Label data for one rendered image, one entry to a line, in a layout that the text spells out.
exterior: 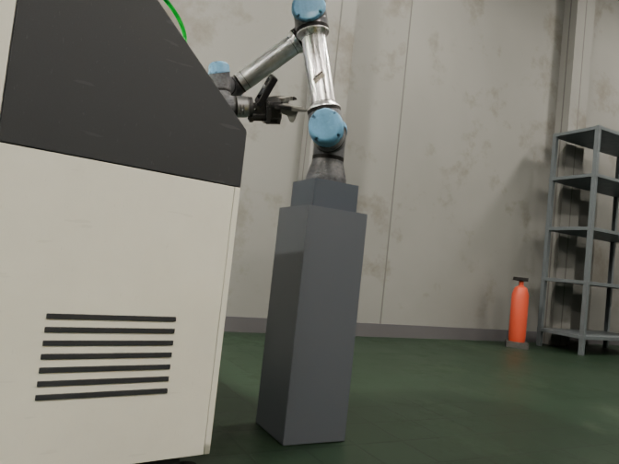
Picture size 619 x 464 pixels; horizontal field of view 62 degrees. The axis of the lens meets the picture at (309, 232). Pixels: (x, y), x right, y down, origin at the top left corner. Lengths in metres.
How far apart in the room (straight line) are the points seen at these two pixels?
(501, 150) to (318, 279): 4.32
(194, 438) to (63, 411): 0.34
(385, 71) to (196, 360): 3.98
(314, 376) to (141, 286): 0.73
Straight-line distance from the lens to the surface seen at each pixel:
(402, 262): 4.93
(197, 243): 1.39
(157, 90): 1.39
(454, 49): 5.65
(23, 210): 1.28
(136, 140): 1.35
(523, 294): 5.46
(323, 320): 1.79
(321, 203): 1.80
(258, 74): 2.03
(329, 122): 1.75
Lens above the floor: 0.61
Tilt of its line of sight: 3 degrees up
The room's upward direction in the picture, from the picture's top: 6 degrees clockwise
